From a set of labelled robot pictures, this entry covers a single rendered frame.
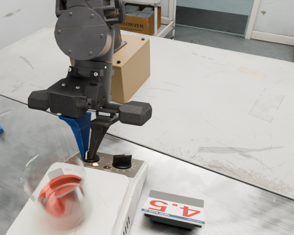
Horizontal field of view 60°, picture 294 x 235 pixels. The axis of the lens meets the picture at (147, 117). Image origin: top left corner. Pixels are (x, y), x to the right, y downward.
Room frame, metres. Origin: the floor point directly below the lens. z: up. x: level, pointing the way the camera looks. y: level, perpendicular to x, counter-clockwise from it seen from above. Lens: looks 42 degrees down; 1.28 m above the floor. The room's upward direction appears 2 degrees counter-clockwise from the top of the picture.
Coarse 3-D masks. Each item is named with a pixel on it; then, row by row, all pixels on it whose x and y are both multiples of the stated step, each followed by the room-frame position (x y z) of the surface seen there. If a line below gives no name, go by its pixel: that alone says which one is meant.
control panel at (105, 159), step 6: (102, 156) 0.28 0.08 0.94; (108, 156) 0.29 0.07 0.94; (84, 162) 0.26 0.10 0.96; (96, 162) 0.26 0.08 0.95; (102, 162) 0.26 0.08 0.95; (108, 162) 0.26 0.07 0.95; (132, 162) 0.27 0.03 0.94; (138, 162) 0.27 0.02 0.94; (96, 168) 0.24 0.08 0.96; (102, 168) 0.24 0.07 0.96; (108, 168) 0.24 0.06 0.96; (114, 168) 0.24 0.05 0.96; (132, 168) 0.25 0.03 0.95; (138, 168) 0.25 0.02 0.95; (126, 174) 0.23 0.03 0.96; (132, 174) 0.23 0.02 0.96
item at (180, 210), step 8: (152, 200) 0.21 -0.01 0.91; (160, 200) 0.21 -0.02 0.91; (152, 208) 0.19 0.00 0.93; (160, 208) 0.19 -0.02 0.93; (168, 208) 0.19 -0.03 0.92; (176, 208) 0.19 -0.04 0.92; (184, 208) 0.20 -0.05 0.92; (192, 208) 0.20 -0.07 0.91; (184, 216) 0.17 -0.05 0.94; (192, 216) 0.17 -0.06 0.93; (200, 216) 0.18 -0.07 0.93
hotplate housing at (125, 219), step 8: (144, 168) 0.26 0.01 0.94; (136, 176) 0.22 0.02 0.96; (144, 176) 0.25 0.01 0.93; (136, 184) 0.21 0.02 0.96; (128, 192) 0.19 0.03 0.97; (136, 192) 0.21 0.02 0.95; (128, 200) 0.18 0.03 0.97; (136, 200) 0.20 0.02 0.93; (128, 208) 0.17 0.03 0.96; (120, 216) 0.16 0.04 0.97; (128, 216) 0.17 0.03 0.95; (120, 224) 0.15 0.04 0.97; (128, 224) 0.16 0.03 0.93; (120, 232) 0.14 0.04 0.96; (128, 232) 0.16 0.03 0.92
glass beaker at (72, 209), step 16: (32, 160) 0.17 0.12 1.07; (48, 160) 0.18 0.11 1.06; (64, 160) 0.19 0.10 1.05; (80, 160) 0.17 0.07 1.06; (32, 176) 0.16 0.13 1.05; (48, 176) 0.18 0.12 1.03; (80, 176) 0.18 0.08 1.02; (32, 192) 0.15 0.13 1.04; (64, 192) 0.13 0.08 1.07; (80, 192) 0.14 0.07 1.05; (48, 208) 0.13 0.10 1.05; (64, 208) 0.13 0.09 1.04; (80, 208) 0.14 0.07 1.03; (48, 224) 0.13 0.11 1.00; (64, 224) 0.13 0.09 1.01; (80, 224) 0.14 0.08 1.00
